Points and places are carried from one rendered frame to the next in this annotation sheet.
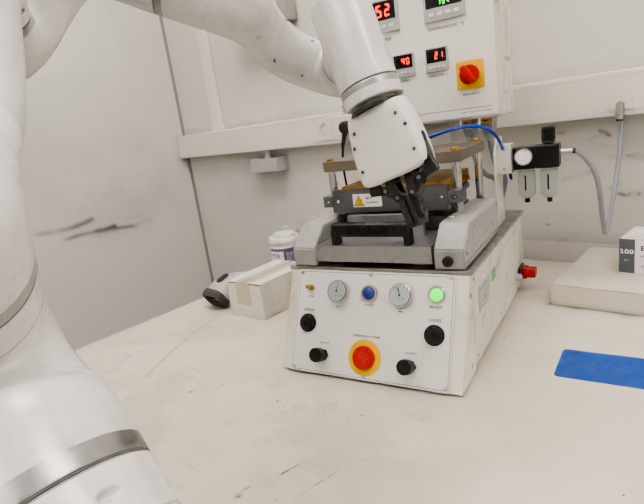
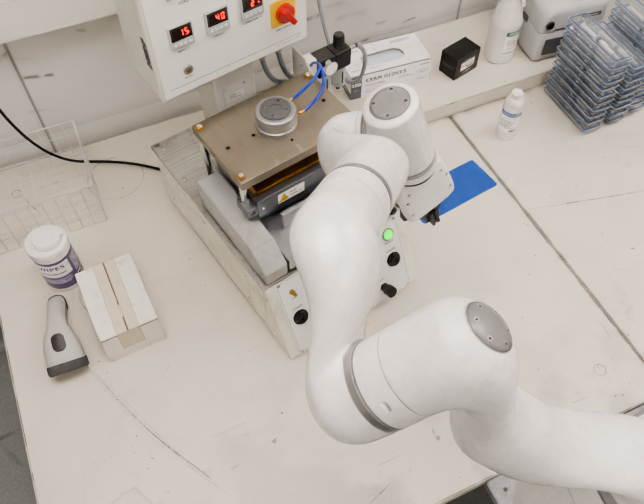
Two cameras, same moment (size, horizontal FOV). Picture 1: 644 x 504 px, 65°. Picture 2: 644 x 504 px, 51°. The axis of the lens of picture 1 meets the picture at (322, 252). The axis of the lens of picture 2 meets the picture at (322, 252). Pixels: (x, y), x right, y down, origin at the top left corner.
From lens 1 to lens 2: 120 cm
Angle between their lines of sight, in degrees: 66
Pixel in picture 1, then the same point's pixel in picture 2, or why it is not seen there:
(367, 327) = not seen: hidden behind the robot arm
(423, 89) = (238, 37)
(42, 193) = not seen: outside the picture
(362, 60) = (430, 151)
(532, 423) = (461, 266)
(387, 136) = (434, 186)
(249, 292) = (142, 331)
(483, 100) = (293, 30)
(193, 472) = (397, 459)
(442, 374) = (404, 276)
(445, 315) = (396, 242)
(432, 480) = not seen: hidden behind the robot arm
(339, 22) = (419, 133)
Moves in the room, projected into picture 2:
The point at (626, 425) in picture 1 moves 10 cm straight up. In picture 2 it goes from (487, 234) to (496, 207)
